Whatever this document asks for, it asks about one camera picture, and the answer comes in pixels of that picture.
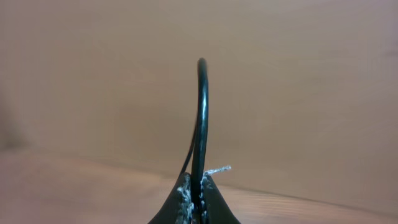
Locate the black cable two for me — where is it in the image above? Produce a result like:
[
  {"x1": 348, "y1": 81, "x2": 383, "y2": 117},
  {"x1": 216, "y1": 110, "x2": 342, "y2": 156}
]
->
[{"x1": 178, "y1": 57, "x2": 210, "y2": 200}]

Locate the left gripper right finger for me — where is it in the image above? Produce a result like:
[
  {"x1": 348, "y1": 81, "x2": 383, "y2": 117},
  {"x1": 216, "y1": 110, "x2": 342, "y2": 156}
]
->
[{"x1": 200, "y1": 174, "x2": 241, "y2": 224}]

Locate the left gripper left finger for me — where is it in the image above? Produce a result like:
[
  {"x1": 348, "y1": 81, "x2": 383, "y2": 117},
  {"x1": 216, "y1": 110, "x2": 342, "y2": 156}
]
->
[{"x1": 149, "y1": 172, "x2": 193, "y2": 224}]

